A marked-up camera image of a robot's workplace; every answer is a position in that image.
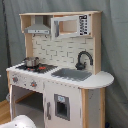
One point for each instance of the white microwave door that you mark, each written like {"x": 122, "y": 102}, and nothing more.
{"x": 70, "y": 26}

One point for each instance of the right red stove knob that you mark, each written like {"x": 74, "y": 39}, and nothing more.
{"x": 33, "y": 84}

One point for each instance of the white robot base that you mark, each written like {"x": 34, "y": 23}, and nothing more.
{"x": 21, "y": 121}

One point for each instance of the red stove knob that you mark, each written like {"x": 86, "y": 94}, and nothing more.
{"x": 15, "y": 79}
{"x": 33, "y": 84}

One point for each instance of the white cabinet door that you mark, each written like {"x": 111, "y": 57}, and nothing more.
{"x": 62, "y": 106}

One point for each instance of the black toy stovetop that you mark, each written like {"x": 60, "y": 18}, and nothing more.
{"x": 40, "y": 68}

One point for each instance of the grey backdrop curtain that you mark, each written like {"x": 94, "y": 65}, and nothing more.
{"x": 114, "y": 45}

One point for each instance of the small metal pot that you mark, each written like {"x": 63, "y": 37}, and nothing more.
{"x": 31, "y": 61}

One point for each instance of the grey toy sink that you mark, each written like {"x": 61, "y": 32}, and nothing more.
{"x": 72, "y": 74}

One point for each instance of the left red stove knob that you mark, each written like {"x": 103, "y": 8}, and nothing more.
{"x": 15, "y": 79}

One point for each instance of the wooden toy kitchen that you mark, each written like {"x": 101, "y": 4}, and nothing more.
{"x": 62, "y": 53}

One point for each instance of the black toy faucet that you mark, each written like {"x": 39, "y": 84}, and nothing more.
{"x": 81, "y": 65}

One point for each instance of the grey range hood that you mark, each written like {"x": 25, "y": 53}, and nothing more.
{"x": 40, "y": 26}

